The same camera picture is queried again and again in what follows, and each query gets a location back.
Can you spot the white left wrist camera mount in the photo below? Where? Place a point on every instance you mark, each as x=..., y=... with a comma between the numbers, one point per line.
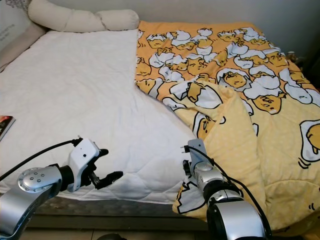
x=84, y=157

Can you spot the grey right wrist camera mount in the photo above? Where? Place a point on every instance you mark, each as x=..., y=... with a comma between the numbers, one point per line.
x=197, y=150

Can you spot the white quilted mattress pad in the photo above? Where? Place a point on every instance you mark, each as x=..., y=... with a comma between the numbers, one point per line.
x=80, y=85

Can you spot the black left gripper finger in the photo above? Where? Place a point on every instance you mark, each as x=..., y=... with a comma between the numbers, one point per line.
x=111, y=178
x=103, y=152

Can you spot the dark red cover book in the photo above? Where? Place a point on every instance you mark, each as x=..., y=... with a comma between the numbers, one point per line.
x=6, y=127

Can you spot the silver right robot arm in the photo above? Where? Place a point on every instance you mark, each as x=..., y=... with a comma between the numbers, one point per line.
x=240, y=220

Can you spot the grey mattress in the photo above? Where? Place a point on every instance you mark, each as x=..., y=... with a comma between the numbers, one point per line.
x=130, y=210

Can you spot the orange cartoon egg duvet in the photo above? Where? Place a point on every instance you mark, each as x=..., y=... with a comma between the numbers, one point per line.
x=230, y=65

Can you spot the black robot foot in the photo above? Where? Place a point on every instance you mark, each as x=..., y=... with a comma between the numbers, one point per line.
x=111, y=237

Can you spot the beige bolster pillow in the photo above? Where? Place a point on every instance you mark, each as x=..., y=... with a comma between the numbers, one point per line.
x=65, y=19

